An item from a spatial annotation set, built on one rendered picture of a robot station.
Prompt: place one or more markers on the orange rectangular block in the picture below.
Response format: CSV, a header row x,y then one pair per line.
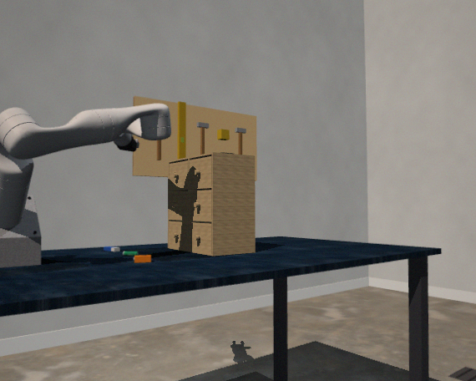
x,y
144,258

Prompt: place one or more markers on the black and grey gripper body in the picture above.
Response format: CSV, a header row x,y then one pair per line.
x,y
129,144

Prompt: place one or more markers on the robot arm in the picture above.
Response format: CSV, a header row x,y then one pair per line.
x,y
22,139

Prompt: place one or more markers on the small wooden chest of drawers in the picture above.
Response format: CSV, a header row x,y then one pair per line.
x,y
233,203

